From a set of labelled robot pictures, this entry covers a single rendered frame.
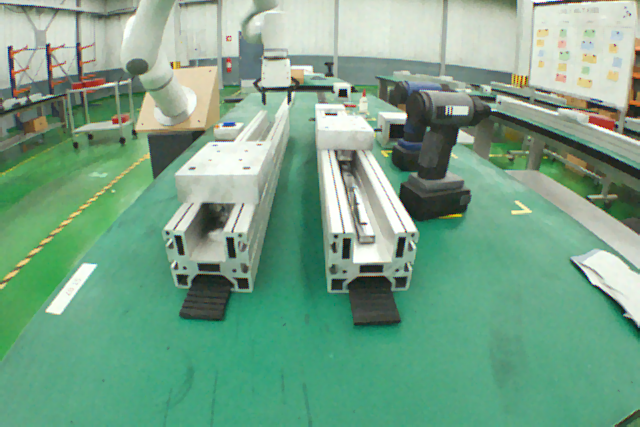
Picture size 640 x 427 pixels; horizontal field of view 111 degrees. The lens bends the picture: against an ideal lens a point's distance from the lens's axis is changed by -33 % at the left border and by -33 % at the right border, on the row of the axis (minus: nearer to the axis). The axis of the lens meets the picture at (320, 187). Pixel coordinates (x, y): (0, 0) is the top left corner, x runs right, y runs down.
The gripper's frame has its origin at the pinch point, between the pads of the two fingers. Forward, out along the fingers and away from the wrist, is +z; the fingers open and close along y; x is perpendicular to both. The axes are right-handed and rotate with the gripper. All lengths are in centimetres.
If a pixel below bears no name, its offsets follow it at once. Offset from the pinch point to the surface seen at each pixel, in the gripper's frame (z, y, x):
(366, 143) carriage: 1, -23, 53
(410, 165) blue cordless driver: 10, -36, 42
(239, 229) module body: 3, -4, 85
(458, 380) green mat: 11, -25, 100
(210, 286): 10, 1, 86
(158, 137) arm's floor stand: 12.2, 47.5, -1.3
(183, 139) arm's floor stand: 13.5, 37.0, -1.7
